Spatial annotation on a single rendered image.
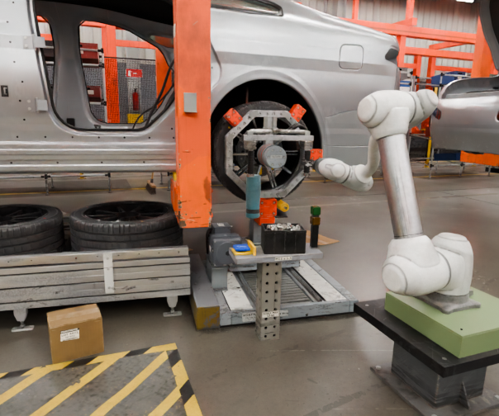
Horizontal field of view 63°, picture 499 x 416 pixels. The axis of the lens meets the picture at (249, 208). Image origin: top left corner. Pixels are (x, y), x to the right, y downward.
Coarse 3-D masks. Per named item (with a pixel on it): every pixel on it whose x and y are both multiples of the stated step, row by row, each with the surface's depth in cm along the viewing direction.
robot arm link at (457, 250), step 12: (432, 240) 157; (444, 240) 152; (456, 240) 151; (444, 252) 150; (456, 252) 150; (468, 252) 151; (456, 264) 148; (468, 264) 151; (456, 276) 149; (468, 276) 152; (444, 288) 151; (456, 288) 153; (468, 288) 155
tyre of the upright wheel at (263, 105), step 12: (240, 108) 252; (252, 108) 253; (264, 108) 255; (276, 108) 257; (288, 108) 260; (300, 120) 263; (216, 132) 257; (216, 144) 253; (216, 156) 254; (216, 168) 257; (228, 180) 259; (240, 192) 263
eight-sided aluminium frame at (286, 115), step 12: (288, 120) 252; (228, 132) 250; (228, 144) 246; (228, 156) 248; (228, 168) 249; (300, 168) 266; (240, 180) 253; (288, 180) 267; (300, 180) 263; (264, 192) 258; (276, 192) 260; (288, 192) 263
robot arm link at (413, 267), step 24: (384, 96) 146; (408, 96) 152; (360, 120) 151; (384, 120) 146; (408, 120) 150; (384, 144) 149; (384, 168) 151; (408, 168) 148; (408, 192) 146; (408, 216) 146; (408, 240) 144; (384, 264) 147; (408, 264) 140; (432, 264) 143; (408, 288) 140; (432, 288) 144
